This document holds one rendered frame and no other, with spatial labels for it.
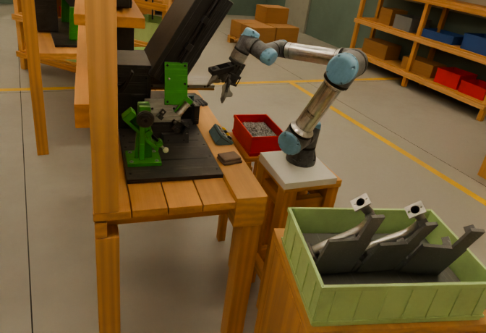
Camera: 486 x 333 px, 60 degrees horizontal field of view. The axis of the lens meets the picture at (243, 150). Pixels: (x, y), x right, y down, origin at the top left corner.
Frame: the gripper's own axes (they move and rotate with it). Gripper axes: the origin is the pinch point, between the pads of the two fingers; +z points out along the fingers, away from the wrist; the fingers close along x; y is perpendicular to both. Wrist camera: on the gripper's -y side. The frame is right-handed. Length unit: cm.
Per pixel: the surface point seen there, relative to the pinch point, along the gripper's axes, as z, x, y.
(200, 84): 5.7, 24.9, 11.0
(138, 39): 66, 270, 106
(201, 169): 26.4, -24.6, -6.1
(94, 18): -22, -23, -76
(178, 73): 2.1, 20.4, -8.6
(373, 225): -13, -102, -8
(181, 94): 10.5, 15.5, -4.7
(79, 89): 11, -4, -63
